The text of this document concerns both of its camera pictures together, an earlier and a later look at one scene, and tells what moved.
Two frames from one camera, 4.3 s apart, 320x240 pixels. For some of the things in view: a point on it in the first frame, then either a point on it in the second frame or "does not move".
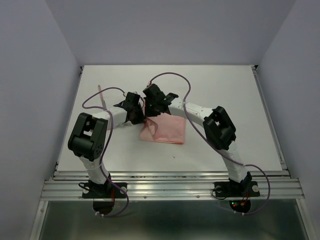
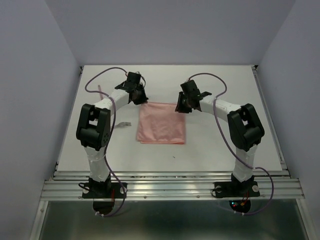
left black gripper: x=140 y=120 to x=143 y=99
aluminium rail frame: x=68 y=184 does not move
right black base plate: x=244 y=189 does not move
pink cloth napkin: x=164 y=128 does not move
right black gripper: x=148 y=112 to x=179 y=107
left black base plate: x=107 y=190 does not move
